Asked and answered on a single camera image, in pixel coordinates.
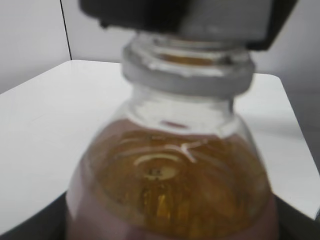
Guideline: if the white bottle cap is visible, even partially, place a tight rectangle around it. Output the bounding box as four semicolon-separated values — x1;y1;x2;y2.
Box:
136;14;273;46

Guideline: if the peach oolong tea bottle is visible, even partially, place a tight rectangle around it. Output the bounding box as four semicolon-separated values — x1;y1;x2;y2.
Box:
65;33;279;240

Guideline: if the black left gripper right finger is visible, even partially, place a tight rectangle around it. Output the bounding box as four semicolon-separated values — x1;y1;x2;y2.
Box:
275;195;320;240

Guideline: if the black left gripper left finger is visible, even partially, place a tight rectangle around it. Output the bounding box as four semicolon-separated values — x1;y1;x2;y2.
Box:
0;193;67;240

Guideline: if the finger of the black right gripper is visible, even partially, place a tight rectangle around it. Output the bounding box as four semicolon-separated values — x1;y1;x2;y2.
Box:
246;0;298;50
79;0;190;33

